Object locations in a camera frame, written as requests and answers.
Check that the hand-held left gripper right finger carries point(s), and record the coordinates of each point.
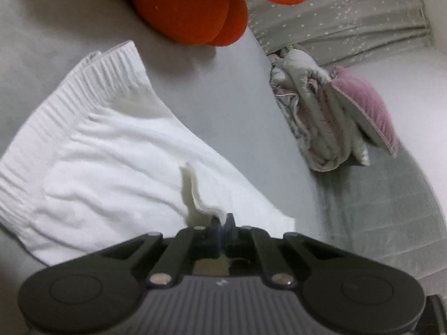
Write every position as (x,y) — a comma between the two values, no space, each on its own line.
(230,237)

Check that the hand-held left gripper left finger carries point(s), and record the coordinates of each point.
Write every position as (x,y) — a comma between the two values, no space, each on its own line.
(215,240)

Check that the white pants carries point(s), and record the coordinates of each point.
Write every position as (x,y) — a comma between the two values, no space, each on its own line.
(115,164)

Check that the folded grey pink quilt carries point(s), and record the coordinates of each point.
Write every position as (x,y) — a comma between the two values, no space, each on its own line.
(314,118)

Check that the grey quilted blanket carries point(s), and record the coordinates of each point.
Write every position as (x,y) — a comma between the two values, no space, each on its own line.
(384,216)

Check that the purple pillow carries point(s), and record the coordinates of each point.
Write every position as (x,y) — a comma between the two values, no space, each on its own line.
(366,104)

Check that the orange pumpkin plush pillow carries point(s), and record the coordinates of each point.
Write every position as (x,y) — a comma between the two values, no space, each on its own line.
(188,7)

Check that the grey star-patterned pillow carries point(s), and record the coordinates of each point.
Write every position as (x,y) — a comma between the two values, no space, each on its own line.
(342,14)

